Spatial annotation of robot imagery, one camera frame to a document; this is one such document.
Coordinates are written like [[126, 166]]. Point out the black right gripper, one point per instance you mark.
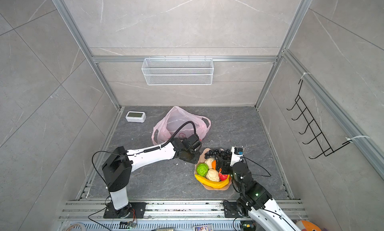
[[227, 164]]

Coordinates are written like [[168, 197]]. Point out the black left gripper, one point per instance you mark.
[[197, 159]]

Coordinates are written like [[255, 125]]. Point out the peach scalloped plastic bowl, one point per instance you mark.
[[202, 160]]

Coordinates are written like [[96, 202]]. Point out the red fake apple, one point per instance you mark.
[[223, 177]]

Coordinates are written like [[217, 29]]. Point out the green fake fruit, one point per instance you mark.
[[202, 169]]

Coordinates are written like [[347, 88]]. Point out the dark fake grape bunch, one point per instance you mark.
[[218, 153]]

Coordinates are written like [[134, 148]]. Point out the yellow fake banana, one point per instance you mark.
[[210, 185]]

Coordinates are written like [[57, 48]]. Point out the large orange fake orange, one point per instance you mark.
[[214, 164]]

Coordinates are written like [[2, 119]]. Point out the pink printed plastic bag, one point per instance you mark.
[[176, 117]]

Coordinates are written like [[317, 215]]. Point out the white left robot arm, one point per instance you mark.
[[121, 163]]

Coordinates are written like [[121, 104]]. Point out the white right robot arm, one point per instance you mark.
[[254, 200]]

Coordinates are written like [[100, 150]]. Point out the white digital clock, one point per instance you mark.
[[136, 116]]

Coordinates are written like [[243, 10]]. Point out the orange plush toy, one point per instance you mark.
[[304, 225]]

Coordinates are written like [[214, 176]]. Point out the white wire mesh basket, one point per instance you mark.
[[178, 71]]

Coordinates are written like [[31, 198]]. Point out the black wire hook rack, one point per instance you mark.
[[315, 129]]

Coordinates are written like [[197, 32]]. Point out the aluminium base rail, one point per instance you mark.
[[88, 215]]

